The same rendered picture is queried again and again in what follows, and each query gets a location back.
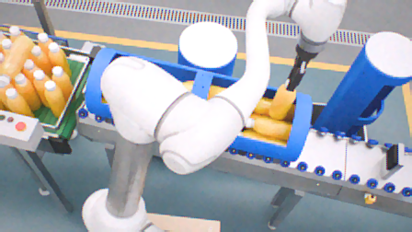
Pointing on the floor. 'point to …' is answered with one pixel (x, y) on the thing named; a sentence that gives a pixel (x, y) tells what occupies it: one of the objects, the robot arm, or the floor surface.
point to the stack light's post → (43, 17)
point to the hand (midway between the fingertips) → (292, 79)
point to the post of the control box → (46, 179)
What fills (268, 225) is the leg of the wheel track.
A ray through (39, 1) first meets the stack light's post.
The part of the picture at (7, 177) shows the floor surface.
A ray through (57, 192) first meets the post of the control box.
